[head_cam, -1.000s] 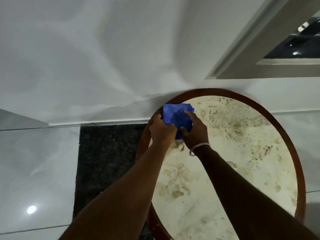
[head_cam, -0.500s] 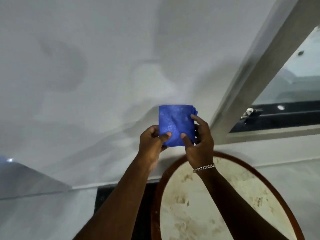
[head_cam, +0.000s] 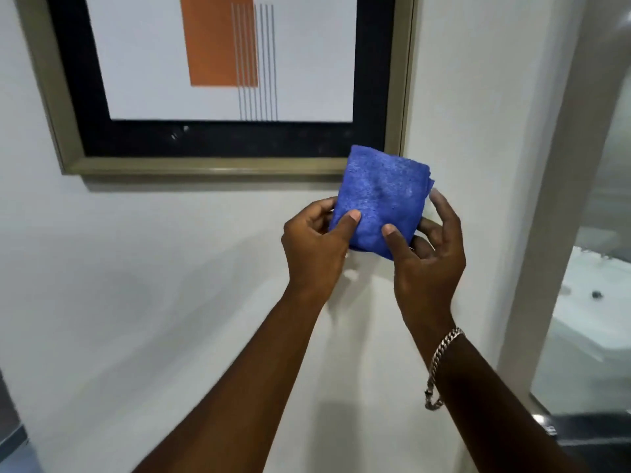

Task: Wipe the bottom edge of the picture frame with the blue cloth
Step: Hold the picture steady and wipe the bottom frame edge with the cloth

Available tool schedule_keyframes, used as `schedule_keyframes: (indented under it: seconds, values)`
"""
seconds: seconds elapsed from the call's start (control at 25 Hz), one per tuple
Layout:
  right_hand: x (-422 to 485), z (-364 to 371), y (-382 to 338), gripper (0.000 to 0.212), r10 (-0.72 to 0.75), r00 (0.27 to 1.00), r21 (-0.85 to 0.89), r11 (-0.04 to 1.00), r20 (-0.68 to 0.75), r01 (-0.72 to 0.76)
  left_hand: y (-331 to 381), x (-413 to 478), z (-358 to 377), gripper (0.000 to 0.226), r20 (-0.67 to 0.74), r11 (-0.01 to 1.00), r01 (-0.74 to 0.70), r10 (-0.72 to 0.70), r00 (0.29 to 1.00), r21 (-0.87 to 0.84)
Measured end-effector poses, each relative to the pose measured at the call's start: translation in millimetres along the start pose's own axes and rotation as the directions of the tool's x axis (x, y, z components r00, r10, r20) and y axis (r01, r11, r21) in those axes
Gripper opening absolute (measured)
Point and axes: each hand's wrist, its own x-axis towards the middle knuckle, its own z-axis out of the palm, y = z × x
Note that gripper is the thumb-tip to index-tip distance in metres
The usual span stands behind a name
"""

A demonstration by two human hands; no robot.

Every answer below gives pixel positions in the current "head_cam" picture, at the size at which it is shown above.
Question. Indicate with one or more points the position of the dark door threshold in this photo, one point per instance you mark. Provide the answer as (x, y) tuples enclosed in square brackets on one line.
[(584, 438)]

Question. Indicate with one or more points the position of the person's right hand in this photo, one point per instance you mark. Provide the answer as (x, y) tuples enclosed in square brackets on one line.
[(429, 275)]

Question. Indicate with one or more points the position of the person's left hand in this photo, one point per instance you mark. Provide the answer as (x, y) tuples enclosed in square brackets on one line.
[(310, 253)]

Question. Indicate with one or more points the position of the person's left thumb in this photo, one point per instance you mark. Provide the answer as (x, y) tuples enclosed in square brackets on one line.
[(345, 229)]

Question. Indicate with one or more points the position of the white bathtub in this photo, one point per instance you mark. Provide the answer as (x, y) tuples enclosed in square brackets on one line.
[(591, 310)]

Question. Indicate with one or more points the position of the blue cloth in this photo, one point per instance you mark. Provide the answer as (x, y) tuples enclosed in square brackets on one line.
[(382, 199)]

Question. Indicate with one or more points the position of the person's right thumb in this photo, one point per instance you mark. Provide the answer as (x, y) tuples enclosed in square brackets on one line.
[(397, 246)]

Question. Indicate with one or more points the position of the framed abstract picture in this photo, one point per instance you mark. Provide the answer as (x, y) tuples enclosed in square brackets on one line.
[(222, 78)]

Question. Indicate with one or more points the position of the white door frame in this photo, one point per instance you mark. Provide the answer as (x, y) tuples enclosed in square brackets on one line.
[(552, 201)]

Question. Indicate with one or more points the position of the person's right middle finger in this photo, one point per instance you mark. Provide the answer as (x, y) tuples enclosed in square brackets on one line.
[(431, 230)]

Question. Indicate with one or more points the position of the person's right forearm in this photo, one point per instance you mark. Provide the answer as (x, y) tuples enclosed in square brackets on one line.
[(483, 403)]

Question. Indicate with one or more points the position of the person's left forearm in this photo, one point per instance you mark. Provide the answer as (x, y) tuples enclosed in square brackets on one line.
[(236, 394)]

